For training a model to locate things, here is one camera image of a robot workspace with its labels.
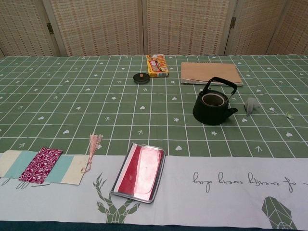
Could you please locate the silver tray with red card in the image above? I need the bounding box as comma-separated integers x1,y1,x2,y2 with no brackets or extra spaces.
110,143,167,204

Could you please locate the black cast iron teapot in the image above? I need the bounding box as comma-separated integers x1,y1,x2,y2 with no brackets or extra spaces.
192,77,239,126

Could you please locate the grey tea bag with string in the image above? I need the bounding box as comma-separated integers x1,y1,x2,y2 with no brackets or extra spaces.
243,97,293,119

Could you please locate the small black round lid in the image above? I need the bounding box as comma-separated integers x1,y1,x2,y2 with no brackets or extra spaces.
133,73,150,85

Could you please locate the green grid tablecloth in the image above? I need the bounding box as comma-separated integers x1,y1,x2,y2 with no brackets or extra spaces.
0,54,308,227

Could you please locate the woven folding screen panel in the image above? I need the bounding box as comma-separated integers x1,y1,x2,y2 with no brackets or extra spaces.
269,0,308,56
0,0,55,57
227,0,287,56
141,0,238,57
44,0,146,57

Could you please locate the yellow snack box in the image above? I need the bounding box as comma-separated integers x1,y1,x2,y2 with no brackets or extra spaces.
146,54,170,78

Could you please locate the striped bookmark with pink tassel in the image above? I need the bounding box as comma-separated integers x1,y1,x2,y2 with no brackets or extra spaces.
0,133,104,186

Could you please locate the magenta patterned card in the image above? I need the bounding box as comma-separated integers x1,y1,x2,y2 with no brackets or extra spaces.
18,147,64,185

